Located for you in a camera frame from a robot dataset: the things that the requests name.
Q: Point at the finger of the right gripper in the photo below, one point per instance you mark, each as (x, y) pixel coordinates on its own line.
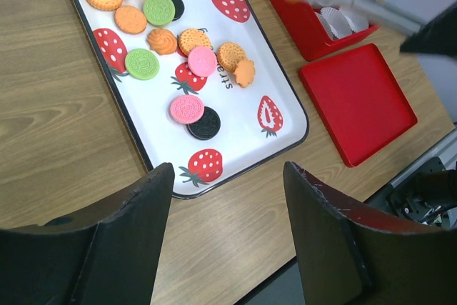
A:
(437, 37)

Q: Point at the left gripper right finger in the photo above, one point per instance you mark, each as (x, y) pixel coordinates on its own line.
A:
(351, 253)

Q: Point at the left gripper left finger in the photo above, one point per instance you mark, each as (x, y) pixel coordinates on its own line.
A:
(105, 253)

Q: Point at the pink cookie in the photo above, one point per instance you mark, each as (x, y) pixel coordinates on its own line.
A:
(186, 109)
(202, 61)

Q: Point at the round waffle cookie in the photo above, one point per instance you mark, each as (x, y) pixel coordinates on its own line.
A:
(192, 38)
(229, 55)

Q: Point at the white paper cup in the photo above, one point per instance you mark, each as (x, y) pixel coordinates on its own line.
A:
(356, 21)
(338, 22)
(326, 24)

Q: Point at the red box lid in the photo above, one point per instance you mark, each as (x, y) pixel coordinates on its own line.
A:
(359, 101)

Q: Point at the red cookie box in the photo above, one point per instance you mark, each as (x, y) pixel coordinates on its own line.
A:
(307, 30)

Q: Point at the white strawberry tray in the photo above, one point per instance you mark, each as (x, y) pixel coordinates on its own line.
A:
(258, 122)

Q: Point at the green cookie lower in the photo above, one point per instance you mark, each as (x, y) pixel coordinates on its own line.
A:
(142, 64)

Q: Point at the green cookie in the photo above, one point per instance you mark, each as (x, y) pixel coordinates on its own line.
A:
(142, 64)
(159, 12)

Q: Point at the orange swirl cookie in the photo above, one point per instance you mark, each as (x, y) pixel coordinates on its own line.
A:
(162, 41)

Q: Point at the plain orange round cookie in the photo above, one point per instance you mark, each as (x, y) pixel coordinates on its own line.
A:
(130, 19)

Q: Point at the green cookie upper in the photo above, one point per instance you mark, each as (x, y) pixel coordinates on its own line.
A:
(159, 12)

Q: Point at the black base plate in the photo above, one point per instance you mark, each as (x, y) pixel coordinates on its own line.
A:
(427, 196)

